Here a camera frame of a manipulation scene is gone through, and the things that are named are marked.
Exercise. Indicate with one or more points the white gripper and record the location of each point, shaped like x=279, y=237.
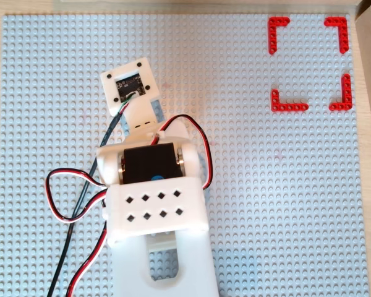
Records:
x=156, y=109

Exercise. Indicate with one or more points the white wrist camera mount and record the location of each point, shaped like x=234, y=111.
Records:
x=111, y=92

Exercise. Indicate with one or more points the red L-shaped Lego beam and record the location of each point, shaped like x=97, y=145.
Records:
x=272, y=37
x=346, y=92
x=289, y=107
x=344, y=37

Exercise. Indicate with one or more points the grey Lego baseplate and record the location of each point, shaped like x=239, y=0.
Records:
x=281, y=201

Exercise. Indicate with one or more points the beige cardboard panel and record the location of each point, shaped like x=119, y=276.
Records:
x=204, y=1

